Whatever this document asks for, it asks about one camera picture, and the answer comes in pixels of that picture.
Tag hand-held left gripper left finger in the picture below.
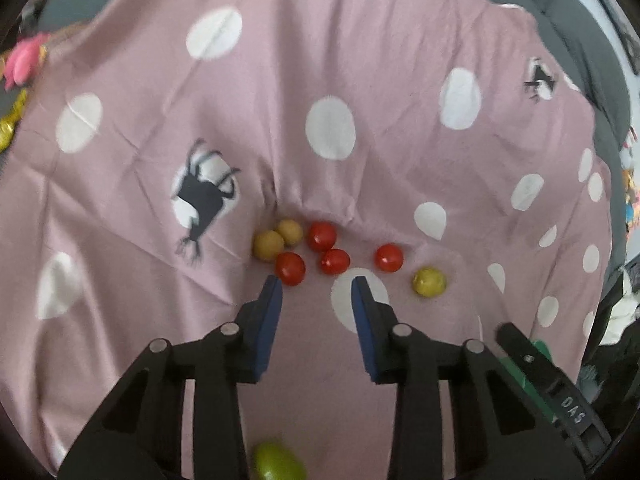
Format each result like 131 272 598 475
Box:
57 275 284 480

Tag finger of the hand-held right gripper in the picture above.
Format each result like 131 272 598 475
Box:
495 323 564 391

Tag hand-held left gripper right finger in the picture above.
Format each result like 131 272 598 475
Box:
350 275 586 480

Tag red cherry tomato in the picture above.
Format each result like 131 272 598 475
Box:
374 243 404 273
274 252 307 287
306 221 338 252
320 248 351 276

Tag tan yellow cherry tomato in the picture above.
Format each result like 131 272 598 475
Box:
276 219 304 247
252 230 286 262

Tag yellow-green cherry tomato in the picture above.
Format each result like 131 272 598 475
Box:
412 267 447 298

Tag large green oval citrus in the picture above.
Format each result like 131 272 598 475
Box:
251 441 307 480

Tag grey knitted cloth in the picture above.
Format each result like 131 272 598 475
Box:
580 364 606 393

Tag white cloth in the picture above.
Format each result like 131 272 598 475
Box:
606 270 640 346

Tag pink polka dot blanket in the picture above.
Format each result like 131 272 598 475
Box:
0 0 616 480

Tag gold foil object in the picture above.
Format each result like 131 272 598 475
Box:
0 89 28 153

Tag pink plush toy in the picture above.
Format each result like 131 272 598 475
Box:
2 32 51 92

